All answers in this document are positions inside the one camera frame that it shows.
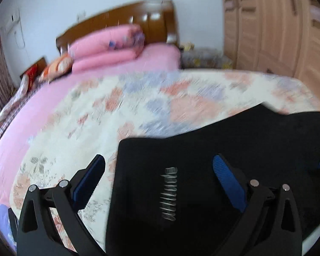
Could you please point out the red pillow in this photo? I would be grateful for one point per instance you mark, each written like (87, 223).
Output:
(31, 74)

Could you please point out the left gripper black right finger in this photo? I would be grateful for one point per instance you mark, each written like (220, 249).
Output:
(270, 223)

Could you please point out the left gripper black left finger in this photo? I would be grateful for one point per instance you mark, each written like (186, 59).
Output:
(37, 233)

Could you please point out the orange patterned pillow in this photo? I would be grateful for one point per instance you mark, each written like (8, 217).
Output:
(57, 68)

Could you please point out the floral quilt bedspread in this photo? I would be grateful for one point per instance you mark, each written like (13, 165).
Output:
(98, 113)

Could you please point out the wooden nightstand with cloth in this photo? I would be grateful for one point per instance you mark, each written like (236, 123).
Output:
(205, 58)

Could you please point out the folded pink comforter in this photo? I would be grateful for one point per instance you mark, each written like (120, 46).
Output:
(106, 47)

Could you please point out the brown wooden headboard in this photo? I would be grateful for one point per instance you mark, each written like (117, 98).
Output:
(157, 19)

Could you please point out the black pants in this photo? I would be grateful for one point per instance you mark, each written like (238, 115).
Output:
(167, 200)

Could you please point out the pink bed sheet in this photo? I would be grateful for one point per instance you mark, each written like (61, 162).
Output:
(33, 115)

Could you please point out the light wooden wardrobe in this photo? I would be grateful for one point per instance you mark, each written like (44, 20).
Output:
(275, 36)

